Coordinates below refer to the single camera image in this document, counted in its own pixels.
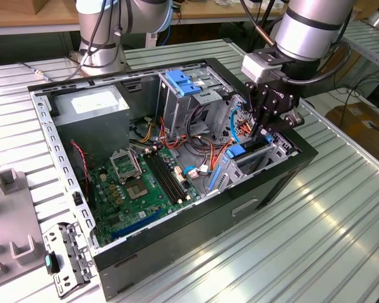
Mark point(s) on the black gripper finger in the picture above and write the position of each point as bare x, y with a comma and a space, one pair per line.
289, 122
257, 101

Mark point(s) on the hard disk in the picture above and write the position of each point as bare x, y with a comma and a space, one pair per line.
234, 151

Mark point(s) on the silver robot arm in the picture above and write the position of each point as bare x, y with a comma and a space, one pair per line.
309, 31

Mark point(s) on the grey metal disk bay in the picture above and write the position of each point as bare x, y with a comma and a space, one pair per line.
232, 178

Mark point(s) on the brown cardboard box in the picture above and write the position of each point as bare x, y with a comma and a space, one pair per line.
360, 126

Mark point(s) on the blue plastic drive latch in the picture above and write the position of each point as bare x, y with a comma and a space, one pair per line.
183, 85

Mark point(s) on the grey metal drive cage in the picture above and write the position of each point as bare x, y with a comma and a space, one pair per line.
173, 110

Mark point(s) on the long wooden desk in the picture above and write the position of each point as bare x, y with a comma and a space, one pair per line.
208, 12

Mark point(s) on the metal slat side table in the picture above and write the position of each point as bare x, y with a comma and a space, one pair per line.
369, 44

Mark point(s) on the black RAM slot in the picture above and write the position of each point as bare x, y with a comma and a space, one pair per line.
160, 176
174, 176
169, 176
165, 176

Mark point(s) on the green motherboard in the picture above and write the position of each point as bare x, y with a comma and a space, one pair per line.
158, 206

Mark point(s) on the CPU socket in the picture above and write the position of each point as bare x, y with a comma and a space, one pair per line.
136, 190

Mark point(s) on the black open PC case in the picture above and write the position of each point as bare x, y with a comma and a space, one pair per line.
177, 240

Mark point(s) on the grey power supply unit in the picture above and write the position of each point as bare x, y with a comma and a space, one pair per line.
91, 135

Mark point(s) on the blue expansion slot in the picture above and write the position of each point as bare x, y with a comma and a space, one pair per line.
137, 224

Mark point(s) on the grey metal slot retainer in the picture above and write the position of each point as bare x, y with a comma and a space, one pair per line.
72, 252

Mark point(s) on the small brown box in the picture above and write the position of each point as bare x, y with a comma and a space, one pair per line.
38, 6

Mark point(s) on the black teal latch tab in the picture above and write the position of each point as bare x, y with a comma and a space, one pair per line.
52, 263

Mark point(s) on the grey parts rack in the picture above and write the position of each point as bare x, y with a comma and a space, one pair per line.
15, 217

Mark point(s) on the small black case switch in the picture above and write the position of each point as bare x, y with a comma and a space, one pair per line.
77, 199

